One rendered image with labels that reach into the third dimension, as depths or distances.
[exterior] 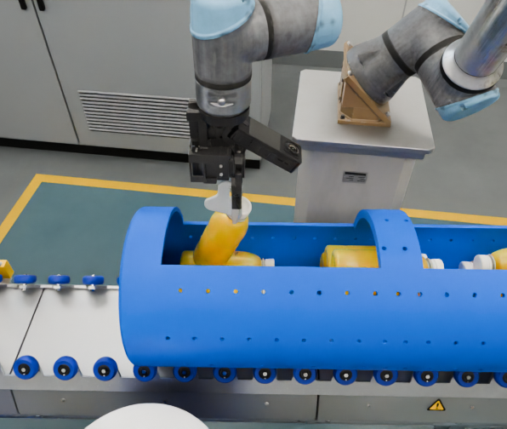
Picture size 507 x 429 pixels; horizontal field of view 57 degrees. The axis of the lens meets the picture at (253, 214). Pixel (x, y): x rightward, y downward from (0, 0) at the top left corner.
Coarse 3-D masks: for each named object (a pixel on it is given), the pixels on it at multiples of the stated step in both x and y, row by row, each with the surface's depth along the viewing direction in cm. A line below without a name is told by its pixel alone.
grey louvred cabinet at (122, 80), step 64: (0, 0) 220; (64, 0) 216; (128, 0) 211; (0, 64) 245; (64, 64) 240; (128, 64) 235; (192, 64) 230; (256, 64) 225; (0, 128) 276; (64, 128) 270; (128, 128) 263
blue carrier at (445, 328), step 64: (128, 256) 73; (320, 256) 98; (384, 256) 73; (448, 256) 98; (128, 320) 72; (192, 320) 72; (256, 320) 72; (320, 320) 72; (384, 320) 72; (448, 320) 72
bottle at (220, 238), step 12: (216, 216) 81; (228, 216) 79; (216, 228) 81; (228, 228) 80; (240, 228) 80; (204, 240) 85; (216, 240) 82; (228, 240) 81; (240, 240) 83; (204, 252) 86; (216, 252) 84; (228, 252) 85; (204, 264) 88; (216, 264) 88
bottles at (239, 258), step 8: (184, 256) 93; (192, 256) 93; (232, 256) 93; (240, 256) 93; (248, 256) 94; (256, 256) 94; (184, 264) 93; (192, 264) 93; (232, 264) 92; (240, 264) 92; (248, 264) 93; (256, 264) 93; (264, 264) 94; (272, 264) 94; (320, 264) 98; (464, 264) 94; (472, 264) 94
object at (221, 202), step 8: (224, 184) 72; (224, 192) 73; (208, 200) 74; (216, 200) 74; (224, 200) 74; (208, 208) 75; (216, 208) 75; (224, 208) 75; (232, 216) 75; (240, 216) 76
